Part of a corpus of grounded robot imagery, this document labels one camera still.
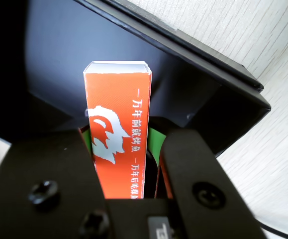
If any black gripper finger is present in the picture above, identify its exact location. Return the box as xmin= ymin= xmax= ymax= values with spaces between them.
xmin=0 ymin=125 xmax=119 ymax=239
xmin=147 ymin=128 xmax=266 ymax=239

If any red and white carton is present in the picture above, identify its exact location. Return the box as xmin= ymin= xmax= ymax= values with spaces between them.
xmin=82 ymin=60 xmax=153 ymax=200

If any black cardboard box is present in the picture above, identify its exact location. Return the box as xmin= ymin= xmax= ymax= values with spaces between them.
xmin=0 ymin=0 xmax=272 ymax=159

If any thick black power cable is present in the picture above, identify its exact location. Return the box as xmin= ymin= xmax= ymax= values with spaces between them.
xmin=255 ymin=220 xmax=288 ymax=239

